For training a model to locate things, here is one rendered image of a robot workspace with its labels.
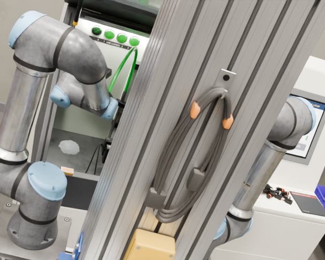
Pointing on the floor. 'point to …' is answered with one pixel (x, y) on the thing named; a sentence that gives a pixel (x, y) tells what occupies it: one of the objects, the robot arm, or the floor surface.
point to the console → (289, 243)
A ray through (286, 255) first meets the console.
